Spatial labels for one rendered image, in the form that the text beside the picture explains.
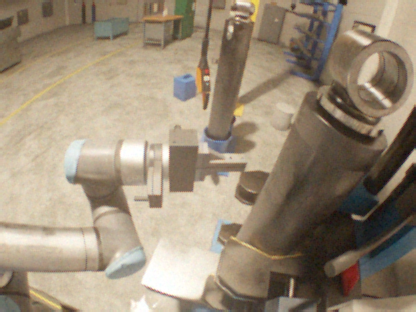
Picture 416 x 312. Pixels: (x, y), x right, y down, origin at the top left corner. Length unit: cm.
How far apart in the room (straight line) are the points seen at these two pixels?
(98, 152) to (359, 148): 46
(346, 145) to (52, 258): 52
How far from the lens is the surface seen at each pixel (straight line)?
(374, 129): 42
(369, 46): 38
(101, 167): 38
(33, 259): 38
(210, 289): 112
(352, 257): 38
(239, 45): 166
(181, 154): 36
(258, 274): 68
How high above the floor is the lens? 162
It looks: 43 degrees down
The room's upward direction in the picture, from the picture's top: 10 degrees clockwise
